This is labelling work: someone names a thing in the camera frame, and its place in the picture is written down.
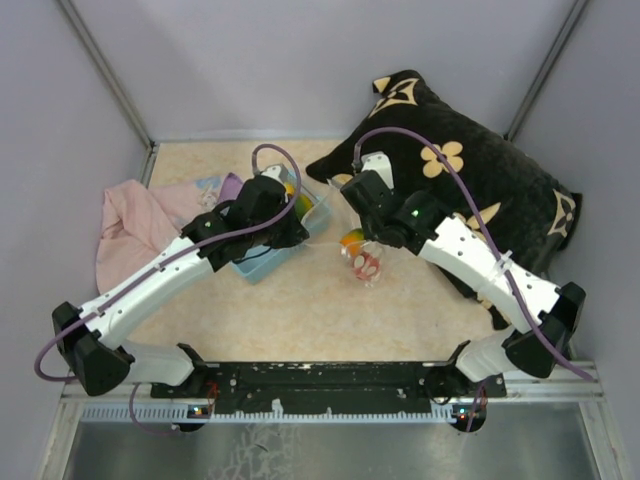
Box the green orange mango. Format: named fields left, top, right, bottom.
left=340, top=228, right=365, bottom=258

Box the clear dotted zip bag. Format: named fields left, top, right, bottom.
left=305, top=174, right=385, bottom=287

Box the light blue plastic basket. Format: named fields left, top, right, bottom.
left=231, top=179, right=331, bottom=285

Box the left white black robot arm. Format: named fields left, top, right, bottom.
left=52, top=175, right=309, bottom=397

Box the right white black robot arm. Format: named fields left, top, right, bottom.
left=340, top=170, right=593, bottom=396

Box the green yellow mango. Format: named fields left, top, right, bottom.
left=294, top=194, right=314, bottom=220

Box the black floral pillow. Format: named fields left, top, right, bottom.
left=305, top=69, right=584, bottom=331

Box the pink cloth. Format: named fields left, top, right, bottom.
left=95, top=173, right=243, bottom=294

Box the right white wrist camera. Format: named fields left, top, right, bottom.
left=352, top=151, right=394, bottom=190

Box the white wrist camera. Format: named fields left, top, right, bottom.
left=254, top=163, right=289, bottom=184
left=352, top=151, right=394, bottom=190

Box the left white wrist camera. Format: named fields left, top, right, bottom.
left=254, top=163, right=289, bottom=184

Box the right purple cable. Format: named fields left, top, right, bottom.
left=352, top=126, right=596, bottom=384

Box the purple cable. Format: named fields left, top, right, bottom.
left=33, top=143, right=304, bottom=384
left=352, top=126, right=596, bottom=384

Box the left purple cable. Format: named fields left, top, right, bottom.
left=33, top=143, right=304, bottom=384

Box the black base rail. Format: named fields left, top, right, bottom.
left=151, top=362, right=478, bottom=415

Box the white slotted cable duct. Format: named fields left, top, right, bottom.
left=80, top=400, right=468, bottom=425

